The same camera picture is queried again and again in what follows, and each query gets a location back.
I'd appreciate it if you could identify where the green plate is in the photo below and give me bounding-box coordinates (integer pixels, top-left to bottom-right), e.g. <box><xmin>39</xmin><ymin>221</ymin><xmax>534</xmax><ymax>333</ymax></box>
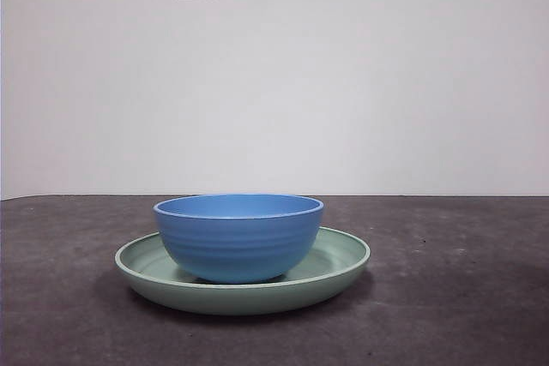
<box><xmin>113</xmin><ymin>225</ymin><xmax>371</xmax><ymax>315</ymax></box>

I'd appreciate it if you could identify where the blue bowl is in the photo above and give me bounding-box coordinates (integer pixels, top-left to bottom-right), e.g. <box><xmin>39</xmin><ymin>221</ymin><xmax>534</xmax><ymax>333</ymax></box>
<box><xmin>152</xmin><ymin>193</ymin><xmax>325</xmax><ymax>285</ymax></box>

